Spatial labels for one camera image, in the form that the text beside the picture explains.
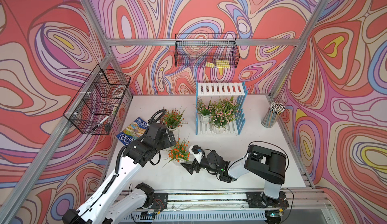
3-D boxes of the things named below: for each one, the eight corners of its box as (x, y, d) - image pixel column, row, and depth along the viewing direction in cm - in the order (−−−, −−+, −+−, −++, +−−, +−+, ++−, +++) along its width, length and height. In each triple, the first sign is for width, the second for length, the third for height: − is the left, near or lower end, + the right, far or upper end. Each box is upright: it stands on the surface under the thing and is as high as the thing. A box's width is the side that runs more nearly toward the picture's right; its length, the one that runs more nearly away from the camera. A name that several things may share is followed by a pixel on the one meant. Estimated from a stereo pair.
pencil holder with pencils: (263, 127, 102) (274, 110, 88) (260, 119, 107) (269, 101, 93) (274, 127, 102) (287, 110, 88) (271, 119, 107) (282, 101, 93)
